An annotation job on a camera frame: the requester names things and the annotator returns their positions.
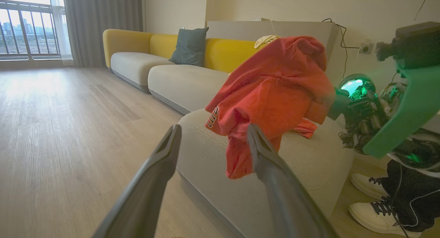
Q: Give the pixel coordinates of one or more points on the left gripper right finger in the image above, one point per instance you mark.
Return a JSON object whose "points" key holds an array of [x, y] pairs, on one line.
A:
{"points": [[288, 203]]}

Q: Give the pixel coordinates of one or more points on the grey sofa end seat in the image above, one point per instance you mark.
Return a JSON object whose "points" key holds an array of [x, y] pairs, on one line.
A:
{"points": [[309, 165]]}

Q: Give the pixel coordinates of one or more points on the small white box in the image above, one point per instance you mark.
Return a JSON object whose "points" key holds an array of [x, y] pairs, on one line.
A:
{"points": [[260, 19]]}

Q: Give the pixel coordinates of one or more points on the white sneaker black laces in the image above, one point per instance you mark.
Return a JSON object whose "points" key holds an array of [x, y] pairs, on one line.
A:
{"points": [[371, 215], [367, 186]]}

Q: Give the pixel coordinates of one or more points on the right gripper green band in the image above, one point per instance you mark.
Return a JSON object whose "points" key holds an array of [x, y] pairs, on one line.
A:
{"points": [[409, 110]]}

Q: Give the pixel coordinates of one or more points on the blue grey cushion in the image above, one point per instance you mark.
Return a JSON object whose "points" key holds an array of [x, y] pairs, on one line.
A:
{"points": [[190, 47]]}

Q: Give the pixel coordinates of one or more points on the red printed shirt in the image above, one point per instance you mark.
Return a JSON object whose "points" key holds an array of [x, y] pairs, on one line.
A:
{"points": [[275, 90]]}

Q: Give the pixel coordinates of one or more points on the balcony railing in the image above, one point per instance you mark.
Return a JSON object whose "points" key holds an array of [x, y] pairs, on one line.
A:
{"points": [[23, 35]]}

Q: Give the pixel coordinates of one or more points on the pale yellow cloth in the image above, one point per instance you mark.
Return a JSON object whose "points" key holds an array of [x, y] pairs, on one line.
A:
{"points": [[265, 40]]}

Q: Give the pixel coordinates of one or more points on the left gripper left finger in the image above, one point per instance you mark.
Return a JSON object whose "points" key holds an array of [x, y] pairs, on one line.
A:
{"points": [[147, 183]]}

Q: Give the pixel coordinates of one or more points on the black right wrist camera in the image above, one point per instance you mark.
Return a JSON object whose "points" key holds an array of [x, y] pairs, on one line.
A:
{"points": [[416, 42]]}

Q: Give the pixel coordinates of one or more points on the black trousers leg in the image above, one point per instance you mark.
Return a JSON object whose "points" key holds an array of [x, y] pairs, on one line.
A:
{"points": [[412, 196]]}

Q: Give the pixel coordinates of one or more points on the yellow grey sofa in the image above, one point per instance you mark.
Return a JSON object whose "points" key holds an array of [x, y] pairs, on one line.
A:
{"points": [[185, 83]]}

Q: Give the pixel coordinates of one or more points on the grey curtain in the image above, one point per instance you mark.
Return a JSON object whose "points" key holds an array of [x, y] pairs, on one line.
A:
{"points": [[99, 24]]}

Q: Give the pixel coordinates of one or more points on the sheer white curtain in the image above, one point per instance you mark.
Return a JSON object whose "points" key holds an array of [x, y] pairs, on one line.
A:
{"points": [[62, 31]]}

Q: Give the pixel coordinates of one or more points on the wall socket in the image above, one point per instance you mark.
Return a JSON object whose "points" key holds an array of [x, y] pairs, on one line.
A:
{"points": [[366, 47]]}

